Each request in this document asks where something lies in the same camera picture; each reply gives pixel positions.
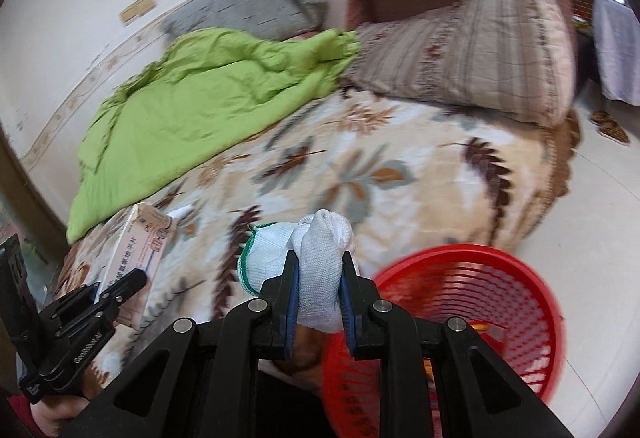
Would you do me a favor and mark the person's left hand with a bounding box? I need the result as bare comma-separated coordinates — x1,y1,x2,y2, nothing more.
30,393,90,438

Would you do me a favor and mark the leaf print blanket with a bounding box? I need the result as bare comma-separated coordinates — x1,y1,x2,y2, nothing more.
50,85,583,399

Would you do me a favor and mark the striped floral pillow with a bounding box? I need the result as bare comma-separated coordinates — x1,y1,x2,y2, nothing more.
340,0,576,129

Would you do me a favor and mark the black rectangular device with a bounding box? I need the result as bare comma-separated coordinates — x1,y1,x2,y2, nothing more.
0,234,40,351

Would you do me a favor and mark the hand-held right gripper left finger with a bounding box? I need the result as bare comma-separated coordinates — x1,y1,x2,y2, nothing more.
80,250,301,438

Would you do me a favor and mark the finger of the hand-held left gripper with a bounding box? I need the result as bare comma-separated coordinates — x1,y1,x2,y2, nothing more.
40,282,101,320
97,268,148,315

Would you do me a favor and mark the white printed cardboard box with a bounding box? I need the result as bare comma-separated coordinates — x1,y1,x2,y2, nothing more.
97,202,178,331

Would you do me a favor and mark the green quilt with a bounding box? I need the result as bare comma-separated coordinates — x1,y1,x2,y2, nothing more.
66,28,361,244

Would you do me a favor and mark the table with lilac cloth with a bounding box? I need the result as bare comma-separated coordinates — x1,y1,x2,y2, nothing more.
592,0,640,106

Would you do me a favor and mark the red plastic mesh basket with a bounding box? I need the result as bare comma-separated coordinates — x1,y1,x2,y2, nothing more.
320,244,566,438

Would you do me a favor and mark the brown wooden door frame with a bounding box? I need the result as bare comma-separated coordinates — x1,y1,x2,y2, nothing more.
0,125,68,251

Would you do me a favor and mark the yellow wall switch plate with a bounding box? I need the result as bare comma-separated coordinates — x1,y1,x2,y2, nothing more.
119,0,157,25

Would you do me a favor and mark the white knit glove green cuff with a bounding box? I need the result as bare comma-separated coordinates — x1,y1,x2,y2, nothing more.
237,209,357,334

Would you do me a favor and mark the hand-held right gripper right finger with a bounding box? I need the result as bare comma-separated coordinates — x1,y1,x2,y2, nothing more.
340,252,576,438

